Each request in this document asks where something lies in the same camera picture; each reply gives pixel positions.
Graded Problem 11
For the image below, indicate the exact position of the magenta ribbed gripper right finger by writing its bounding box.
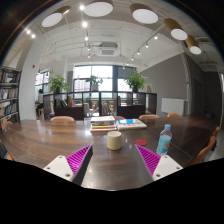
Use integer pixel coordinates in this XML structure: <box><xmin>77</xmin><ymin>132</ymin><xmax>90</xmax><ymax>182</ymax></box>
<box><xmin>136</xmin><ymin>145</ymin><xmax>182</xmax><ymax>181</ymax></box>

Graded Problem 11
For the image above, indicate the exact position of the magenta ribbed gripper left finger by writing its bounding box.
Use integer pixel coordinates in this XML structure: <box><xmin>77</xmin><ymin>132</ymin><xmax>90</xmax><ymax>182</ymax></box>
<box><xmin>44</xmin><ymin>145</ymin><xmax>93</xmax><ymax>185</ymax></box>

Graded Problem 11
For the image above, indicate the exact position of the clear plastic water bottle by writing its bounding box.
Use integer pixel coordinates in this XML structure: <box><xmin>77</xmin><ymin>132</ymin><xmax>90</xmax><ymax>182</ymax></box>
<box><xmin>156</xmin><ymin>124</ymin><xmax>172</xmax><ymax>156</ymax></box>

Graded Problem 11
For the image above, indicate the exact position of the red round coaster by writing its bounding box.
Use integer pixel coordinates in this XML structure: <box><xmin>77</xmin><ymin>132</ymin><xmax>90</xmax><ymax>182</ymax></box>
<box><xmin>135</xmin><ymin>139</ymin><xmax>148</xmax><ymax>146</ymax></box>

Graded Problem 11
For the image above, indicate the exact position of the orange chair right side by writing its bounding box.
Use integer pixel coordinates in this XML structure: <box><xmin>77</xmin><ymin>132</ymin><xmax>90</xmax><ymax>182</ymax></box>
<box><xmin>187</xmin><ymin>127</ymin><xmax>220</xmax><ymax>166</ymax></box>

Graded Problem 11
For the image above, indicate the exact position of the orange chair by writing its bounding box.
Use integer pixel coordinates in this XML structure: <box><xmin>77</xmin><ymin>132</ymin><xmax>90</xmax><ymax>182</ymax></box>
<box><xmin>187</xmin><ymin>127</ymin><xmax>220</xmax><ymax>166</ymax></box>
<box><xmin>167</xmin><ymin>113</ymin><xmax>180</xmax><ymax>117</ymax></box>
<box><xmin>139</xmin><ymin>114</ymin><xmax>159</xmax><ymax>120</ymax></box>
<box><xmin>50</xmin><ymin>116</ymin><xmax>75</xmax><ymax>122</ymax></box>

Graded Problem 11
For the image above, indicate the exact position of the cream ceramic cup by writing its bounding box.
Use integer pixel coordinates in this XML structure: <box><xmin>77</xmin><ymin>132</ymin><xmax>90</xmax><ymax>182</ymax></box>
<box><xmin>107</xmin><ymin>131</ymin><xmax>122</xmax><ymax>150</ymax></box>

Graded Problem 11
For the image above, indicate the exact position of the orange chair far middle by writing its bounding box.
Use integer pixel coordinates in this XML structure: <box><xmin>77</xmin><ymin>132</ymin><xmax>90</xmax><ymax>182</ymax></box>
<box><xmin>139</xmin><ymin>114</ymin><xmax>159</xmax><ymax>120</ymax></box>

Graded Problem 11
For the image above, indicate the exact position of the stack of books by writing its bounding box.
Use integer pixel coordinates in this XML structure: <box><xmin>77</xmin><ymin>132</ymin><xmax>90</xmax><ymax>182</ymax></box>
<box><xmin>90</xmin><ymin>116</ymin><xmax>117</xmax><ymax>132</ymax></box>

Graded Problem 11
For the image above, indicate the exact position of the orange chair far left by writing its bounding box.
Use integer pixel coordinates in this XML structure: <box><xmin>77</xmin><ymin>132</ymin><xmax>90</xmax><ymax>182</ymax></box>
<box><xmin>50</xmin><ymin>116</ymin><xmax>75</xmax><ymax>122</ymax></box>

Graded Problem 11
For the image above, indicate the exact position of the orange chair far right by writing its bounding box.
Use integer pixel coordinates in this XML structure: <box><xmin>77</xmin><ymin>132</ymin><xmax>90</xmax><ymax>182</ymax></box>
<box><xmin>167</xmin><ymin>113</ymin><xmax>180</xmax><ymax>117</ymax></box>

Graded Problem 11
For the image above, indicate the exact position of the dark low shelving unit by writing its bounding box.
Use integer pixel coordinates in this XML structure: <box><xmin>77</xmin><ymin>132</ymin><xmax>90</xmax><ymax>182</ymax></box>
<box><xmin>43</xmin><ymin>91</ymin><xmax>157</xmax><ymax>120</ymax></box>

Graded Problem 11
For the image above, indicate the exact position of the seated person in background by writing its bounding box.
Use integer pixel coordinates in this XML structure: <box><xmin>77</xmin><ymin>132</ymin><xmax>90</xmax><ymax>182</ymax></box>
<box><xmin>36</xmin><ymin>89</ymin><xmax>44</xmax><ymax>119</ymax></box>

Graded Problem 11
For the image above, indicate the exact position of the potted plant left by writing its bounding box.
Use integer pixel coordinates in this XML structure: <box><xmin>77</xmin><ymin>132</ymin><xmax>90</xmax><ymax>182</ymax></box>
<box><xmin>49</xmin><ymin>74</ymin><xmax>68</xmax><ymax>94</ymax></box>

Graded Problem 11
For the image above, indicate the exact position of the potted plant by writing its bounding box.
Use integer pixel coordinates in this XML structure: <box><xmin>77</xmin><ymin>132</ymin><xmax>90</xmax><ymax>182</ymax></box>
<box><xmin>125</xmin><ymin>73</ymin><xmax>146</xmax><ymax>92</ymax></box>
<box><xmin>49</xmin><ymin>74</ymin><xmax>68</xmax><ymax>94</ymax></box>
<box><xmin>86</xmin><ymin>75</ymin><xmax>103</xmax><ymax>91</ymax></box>

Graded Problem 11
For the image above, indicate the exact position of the potted plant right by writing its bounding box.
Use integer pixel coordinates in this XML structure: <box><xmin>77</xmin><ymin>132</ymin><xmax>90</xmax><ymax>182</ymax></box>
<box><xmin>125</xmin><ymin>73</ymin><xmax>146</xmax><ymax>92</ymax></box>

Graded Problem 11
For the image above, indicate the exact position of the potted plant middle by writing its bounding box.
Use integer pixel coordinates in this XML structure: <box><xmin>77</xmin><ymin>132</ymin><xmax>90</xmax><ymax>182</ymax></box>
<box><xmin>86</xmin><ymin>75</ymin><xmax>103</xmax><ymax>91</ymax></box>

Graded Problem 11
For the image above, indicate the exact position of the tall bookshelf left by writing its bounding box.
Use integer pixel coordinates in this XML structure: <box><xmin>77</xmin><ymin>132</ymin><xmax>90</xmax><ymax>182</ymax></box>
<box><xmin>0</xmin><ymin>66</ymin><xmax>21</xmax><ymax>123</ymax></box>

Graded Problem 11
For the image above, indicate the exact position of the ceiling air conditioner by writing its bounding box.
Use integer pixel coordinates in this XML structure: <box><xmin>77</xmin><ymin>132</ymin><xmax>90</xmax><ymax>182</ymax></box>
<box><xmin>98</xmin><ymin>42</ymin><xmax>118</xmax><ymax>57</ymax></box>

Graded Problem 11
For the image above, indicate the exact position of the round ceiling lamp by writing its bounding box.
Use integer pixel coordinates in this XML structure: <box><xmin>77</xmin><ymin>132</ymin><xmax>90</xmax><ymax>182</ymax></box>
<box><xmin>84</xmin><ymin>0</ymin><xmax>113</xmax><ymax>17</ymax></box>

